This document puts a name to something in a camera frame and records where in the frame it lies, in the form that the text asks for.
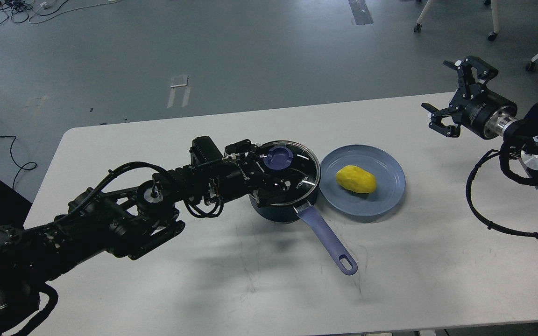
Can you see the blue round plate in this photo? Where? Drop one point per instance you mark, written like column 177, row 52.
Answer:
column 390, row 181

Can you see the yellow potato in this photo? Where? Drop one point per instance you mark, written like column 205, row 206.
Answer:
column 356, row 179

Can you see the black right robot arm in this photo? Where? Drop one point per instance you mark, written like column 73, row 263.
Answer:
column 518, row 161

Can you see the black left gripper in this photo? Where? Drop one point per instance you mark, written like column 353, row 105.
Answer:
column 247, row 170

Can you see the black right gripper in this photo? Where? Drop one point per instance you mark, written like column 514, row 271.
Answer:
column 485, row 113

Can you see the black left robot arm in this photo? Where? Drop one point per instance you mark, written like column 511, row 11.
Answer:
column 131, row 212

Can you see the dark blue saucepan purple handle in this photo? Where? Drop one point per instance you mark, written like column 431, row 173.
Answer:
column 312, row 217

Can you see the glass pot lid blue knob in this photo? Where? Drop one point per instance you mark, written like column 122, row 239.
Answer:
column 305, row 170

